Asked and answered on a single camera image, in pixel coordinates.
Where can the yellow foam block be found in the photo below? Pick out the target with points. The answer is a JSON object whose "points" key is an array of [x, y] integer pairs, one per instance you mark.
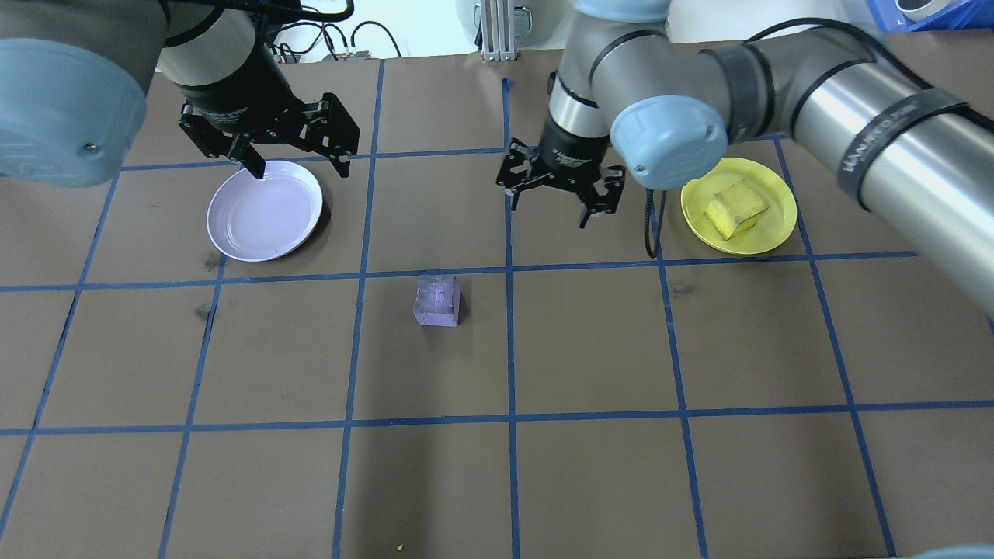
{"points": [[734, 210]]}

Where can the purple foam block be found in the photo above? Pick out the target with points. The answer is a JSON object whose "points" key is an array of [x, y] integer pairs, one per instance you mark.
{"points": [[437, 301]]}

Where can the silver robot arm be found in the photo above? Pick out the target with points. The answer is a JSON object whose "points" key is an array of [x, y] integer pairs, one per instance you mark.
{"points": [[854, 116], [62, 101]]}

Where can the purple round plate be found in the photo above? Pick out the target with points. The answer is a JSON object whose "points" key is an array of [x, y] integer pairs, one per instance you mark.
{"points": [[264, 213]]}

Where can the yellow round plate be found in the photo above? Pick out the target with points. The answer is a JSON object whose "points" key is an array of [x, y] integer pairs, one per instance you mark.
{"points": [[776, 217]]}

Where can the white printed mug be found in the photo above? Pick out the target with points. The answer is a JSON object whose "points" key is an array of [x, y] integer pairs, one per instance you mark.
{"points": [[920, 8]]}

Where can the blue plastic bin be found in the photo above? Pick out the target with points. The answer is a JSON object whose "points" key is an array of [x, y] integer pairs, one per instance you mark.
{"points": [[963, 15]]}

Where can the aluminium profile post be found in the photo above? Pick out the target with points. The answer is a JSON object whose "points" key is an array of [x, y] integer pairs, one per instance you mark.
{"points": [[497, 31]]}

